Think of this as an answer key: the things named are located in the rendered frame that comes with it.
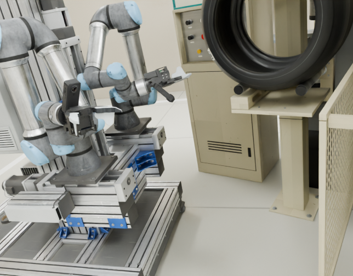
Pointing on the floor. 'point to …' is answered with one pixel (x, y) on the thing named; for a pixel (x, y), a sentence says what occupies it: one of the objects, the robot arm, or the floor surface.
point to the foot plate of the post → (312, 207)
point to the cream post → (302, 130)
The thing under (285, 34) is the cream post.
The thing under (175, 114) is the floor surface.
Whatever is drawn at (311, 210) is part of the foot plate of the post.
